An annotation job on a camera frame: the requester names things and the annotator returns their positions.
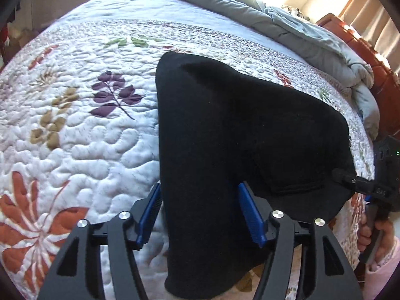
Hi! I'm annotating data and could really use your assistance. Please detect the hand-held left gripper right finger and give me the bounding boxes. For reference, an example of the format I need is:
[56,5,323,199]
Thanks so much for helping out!
[237,181,365,300]

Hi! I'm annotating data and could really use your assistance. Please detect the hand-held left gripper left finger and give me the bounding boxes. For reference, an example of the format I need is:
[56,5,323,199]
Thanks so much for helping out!
[37,181,163,300]

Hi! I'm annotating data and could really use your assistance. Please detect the person's right forearm pink sleeve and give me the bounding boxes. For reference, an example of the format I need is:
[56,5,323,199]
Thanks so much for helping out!
[364,244,400,300]

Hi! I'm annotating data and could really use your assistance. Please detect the person's right hand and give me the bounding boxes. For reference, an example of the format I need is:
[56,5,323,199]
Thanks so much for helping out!
[358,212,396,267]

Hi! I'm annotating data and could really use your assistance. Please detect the black pants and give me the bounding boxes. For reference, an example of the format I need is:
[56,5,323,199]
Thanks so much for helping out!
[155,51,357,299]

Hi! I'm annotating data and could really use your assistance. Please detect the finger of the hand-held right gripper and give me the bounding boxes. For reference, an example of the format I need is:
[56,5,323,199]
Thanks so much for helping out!
[331,169,376,195]

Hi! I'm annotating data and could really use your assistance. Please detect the grey comforter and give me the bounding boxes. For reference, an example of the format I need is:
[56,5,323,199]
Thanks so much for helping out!
[119,0,381,140]

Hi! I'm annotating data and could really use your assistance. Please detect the wooden headboard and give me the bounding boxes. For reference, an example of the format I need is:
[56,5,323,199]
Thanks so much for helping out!
[315,12,400,143]

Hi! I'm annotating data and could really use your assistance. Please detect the beige curtain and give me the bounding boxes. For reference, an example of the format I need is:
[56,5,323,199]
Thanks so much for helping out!
[338,0,400,68]

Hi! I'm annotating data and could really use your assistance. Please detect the white floral quilted bedspread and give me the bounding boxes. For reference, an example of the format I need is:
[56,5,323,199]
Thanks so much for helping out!
[0,0,376,300]

